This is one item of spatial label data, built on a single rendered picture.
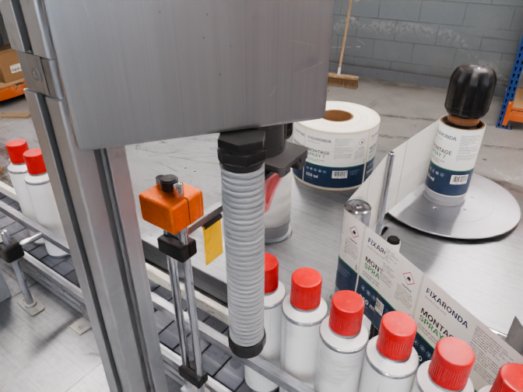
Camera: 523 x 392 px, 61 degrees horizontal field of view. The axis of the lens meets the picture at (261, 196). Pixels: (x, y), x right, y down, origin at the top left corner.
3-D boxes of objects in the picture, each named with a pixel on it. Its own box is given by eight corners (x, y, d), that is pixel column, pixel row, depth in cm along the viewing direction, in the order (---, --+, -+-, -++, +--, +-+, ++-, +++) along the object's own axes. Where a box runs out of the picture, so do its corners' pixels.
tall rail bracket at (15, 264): (65, 290, 82) (42, 216, 73) (28, 314, 77) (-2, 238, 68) (55, 283, 83) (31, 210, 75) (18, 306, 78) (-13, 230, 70)
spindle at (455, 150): (470, 194, 99) (507, 64, 84) (458, 211, 93) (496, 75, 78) (429, 182, 104) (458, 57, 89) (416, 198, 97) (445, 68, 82)
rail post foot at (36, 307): (46, 308, 78) (45, 305, 78) (32, 317, 76) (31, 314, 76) (30, 294, 81) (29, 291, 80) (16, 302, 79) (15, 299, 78)
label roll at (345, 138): (329, 146, 123) (334, 96, 116) (388, 173, 110) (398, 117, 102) (275, 167, 112) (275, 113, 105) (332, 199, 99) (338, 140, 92)
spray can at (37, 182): (82, 247, 84) (57, 150, 74) (57, 262, 81) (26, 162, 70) (66, 238, 87) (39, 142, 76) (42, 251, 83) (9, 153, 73)
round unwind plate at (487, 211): (530, 192, 102) (531, 187, 101) (502, 263, 81) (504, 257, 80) (401, 157, 117) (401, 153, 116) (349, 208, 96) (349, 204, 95)
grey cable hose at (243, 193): (273, 341, 41) (278, 132, 30) (250, 368, 39) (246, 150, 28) (243, 324, 43) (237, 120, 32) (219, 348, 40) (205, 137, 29)
